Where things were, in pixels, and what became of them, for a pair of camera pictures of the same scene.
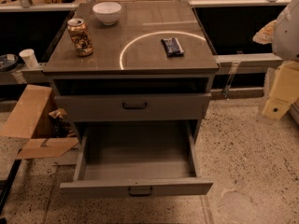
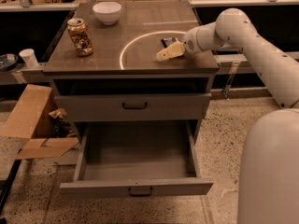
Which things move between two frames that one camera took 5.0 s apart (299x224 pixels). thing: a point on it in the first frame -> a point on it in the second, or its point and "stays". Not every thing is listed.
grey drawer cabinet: [132, 71] stays
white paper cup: [29, 58] stays
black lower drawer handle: [141, 194] stays
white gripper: [287, 36] -> [191, 42]
